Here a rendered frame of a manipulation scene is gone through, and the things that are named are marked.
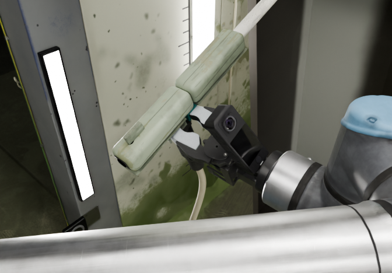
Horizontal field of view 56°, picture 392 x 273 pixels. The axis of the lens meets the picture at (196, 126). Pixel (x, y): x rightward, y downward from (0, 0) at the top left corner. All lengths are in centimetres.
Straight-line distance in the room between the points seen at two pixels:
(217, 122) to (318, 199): 17
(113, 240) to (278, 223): 14
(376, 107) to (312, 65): 95
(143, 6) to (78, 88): 37
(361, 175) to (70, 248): 29
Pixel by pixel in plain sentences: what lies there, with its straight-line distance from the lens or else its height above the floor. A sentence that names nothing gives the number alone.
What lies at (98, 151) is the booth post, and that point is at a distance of 147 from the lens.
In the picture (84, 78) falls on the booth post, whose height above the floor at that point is 113.
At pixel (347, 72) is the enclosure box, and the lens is 134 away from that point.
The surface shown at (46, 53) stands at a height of 127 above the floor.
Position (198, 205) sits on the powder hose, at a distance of 89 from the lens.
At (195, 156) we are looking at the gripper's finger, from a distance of 58.
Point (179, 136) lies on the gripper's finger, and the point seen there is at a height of 136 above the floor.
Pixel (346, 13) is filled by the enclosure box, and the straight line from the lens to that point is 124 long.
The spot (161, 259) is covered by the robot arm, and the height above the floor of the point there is 149.
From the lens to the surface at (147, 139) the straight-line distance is 57.
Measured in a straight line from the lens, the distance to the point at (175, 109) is 59.
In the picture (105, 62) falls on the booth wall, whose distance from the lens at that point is 133.
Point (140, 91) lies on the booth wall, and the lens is 148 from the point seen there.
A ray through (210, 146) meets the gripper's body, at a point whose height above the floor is 137.
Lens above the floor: 175
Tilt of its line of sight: 37 degrees down
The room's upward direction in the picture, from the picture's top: straight up
